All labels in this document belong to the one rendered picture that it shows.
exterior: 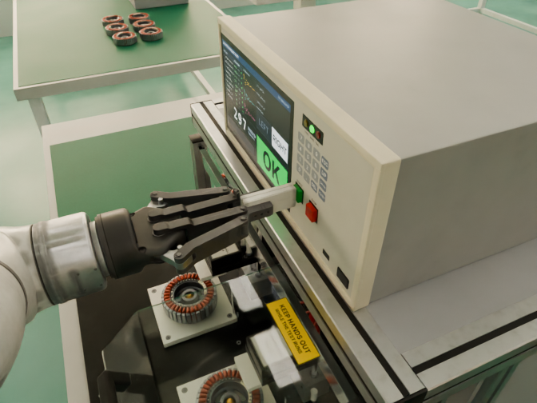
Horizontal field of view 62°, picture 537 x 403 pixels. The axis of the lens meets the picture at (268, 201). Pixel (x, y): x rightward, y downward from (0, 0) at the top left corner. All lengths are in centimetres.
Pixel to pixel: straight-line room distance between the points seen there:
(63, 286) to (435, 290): 41
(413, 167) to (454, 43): 30
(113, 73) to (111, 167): 72
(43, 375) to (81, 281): 146
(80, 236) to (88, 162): 101
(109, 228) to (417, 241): 33
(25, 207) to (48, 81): 85
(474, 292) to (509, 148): 18
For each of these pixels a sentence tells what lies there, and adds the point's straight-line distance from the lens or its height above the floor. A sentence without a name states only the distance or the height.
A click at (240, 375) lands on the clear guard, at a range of 54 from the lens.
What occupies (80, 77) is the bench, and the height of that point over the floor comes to 75.
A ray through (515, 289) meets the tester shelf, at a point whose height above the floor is 111.
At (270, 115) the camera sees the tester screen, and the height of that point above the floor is 125.
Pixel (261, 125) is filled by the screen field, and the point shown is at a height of 122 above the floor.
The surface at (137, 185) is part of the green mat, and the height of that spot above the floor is 75.
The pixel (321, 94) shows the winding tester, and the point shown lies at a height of 132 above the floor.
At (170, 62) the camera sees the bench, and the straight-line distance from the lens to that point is 213.
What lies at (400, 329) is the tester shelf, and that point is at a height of 111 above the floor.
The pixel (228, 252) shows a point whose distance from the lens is 86.
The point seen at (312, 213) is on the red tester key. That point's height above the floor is 119.
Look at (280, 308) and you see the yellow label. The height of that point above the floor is 107.
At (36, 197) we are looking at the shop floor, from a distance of 276.
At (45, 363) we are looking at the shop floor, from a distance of 197.
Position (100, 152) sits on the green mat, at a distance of 154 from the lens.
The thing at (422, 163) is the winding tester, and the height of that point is 131.
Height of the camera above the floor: 154
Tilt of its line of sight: 39 degrees down
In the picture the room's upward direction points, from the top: straight up
